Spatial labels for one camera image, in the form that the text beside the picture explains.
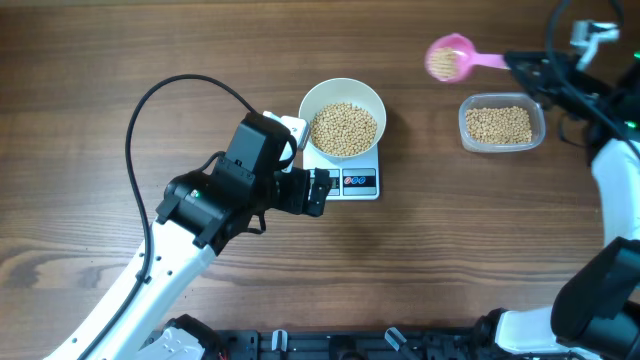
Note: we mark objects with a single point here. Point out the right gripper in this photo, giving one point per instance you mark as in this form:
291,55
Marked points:
543,81

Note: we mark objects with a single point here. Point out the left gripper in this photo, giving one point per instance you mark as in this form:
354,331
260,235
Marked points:
297,202

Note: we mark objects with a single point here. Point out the pink measuring scoop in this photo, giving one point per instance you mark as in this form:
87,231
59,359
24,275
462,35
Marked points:
467,56

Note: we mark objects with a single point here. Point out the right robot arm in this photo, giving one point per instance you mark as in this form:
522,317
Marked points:
592,316

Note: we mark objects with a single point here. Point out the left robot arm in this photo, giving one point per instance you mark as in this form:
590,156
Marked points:
199,214

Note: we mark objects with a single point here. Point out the white digital kitchen scale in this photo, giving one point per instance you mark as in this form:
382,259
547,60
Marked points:
354,178

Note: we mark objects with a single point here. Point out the soybeans in bowl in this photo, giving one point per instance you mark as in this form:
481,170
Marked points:
343,129

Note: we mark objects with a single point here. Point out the white bowl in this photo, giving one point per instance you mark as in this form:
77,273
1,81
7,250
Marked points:
344,90

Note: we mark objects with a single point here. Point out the soybeans in scoop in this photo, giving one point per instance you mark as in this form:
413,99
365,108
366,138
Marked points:
442,63

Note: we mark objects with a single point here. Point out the yellow soybeans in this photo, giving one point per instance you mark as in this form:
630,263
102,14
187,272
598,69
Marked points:
502,126

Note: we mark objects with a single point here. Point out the clear plastic container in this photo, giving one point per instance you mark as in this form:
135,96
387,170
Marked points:
502,100

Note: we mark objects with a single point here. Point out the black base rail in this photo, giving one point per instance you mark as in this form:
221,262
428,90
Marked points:
254,345

